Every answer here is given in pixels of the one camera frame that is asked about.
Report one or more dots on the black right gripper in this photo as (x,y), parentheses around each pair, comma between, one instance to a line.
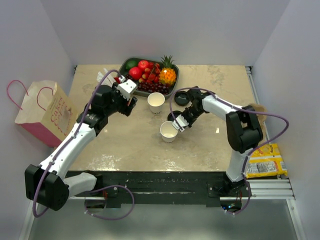
(190,123)

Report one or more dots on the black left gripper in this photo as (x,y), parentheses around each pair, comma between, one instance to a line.
(126,109)

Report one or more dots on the black coffee cup lid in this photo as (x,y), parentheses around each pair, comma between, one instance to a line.
(181,98)

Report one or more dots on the white paper coffee cup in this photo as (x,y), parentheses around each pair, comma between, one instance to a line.
(168,132)

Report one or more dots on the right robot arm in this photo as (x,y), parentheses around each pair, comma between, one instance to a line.
(242,127)

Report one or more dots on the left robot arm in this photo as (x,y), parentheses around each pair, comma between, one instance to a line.
(75,135)

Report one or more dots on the dark red grape bunch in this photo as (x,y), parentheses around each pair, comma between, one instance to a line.
(145,88)

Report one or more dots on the red apple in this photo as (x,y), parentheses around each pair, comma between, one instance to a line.
(136,73)
(143,64)

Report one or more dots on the dark green fruit tray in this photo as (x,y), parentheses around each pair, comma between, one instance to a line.
(124,72)

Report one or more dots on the green lime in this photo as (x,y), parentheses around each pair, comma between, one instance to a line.
(131,64)

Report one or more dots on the orange plastic pineapple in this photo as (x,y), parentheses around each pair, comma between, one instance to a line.
(167,75)

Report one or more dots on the brown cardboard cup carrier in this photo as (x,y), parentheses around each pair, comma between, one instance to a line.
(261,118)

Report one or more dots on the yellow snack bag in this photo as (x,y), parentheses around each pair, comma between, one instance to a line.
(266,161)

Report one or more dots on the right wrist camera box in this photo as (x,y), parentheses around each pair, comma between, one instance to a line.
(179,123)

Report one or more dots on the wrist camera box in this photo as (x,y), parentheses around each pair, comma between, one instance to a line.
(127,88)
(179,123)

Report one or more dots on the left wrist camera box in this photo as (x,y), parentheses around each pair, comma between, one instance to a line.
(127,88)

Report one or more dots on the paper bag pink handles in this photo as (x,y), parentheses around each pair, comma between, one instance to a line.
(46,111)

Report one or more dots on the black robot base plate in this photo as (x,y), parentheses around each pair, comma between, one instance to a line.
(163,188)

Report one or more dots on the aluminium frame rail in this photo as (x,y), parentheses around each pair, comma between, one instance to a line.
(261,189)

